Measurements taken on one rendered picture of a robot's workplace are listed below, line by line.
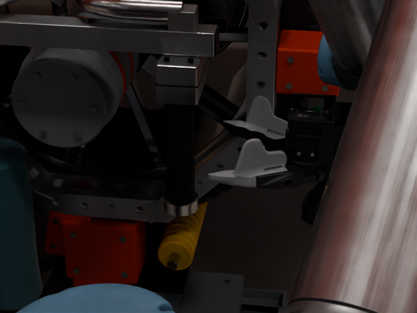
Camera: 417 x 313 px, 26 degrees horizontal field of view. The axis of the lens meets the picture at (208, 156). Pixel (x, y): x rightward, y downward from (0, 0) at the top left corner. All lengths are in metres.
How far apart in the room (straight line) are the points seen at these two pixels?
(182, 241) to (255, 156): 0.44
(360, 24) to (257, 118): 0.29
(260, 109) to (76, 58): 0.24
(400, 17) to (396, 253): 0.16
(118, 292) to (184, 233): 0.95
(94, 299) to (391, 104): 0.21
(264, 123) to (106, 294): 0.63
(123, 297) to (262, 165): 0.54
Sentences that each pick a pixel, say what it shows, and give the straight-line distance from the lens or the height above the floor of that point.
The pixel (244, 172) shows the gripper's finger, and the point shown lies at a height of 0.84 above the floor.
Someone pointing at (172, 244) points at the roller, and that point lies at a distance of 1.45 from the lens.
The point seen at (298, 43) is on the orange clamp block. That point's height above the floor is 0.88.
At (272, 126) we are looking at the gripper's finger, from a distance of 1.12.
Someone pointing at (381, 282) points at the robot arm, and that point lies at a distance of 0.50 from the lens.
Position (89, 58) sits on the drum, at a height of 0.90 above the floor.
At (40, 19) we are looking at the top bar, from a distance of 1.11.
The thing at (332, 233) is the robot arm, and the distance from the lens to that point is 0.51.
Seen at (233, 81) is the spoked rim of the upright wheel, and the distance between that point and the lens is 1.60.
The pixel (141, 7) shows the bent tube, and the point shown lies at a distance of 1.05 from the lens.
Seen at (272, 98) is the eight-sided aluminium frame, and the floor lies 0.81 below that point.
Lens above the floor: 1.38
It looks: 30 degrees down
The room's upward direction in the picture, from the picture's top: straight up
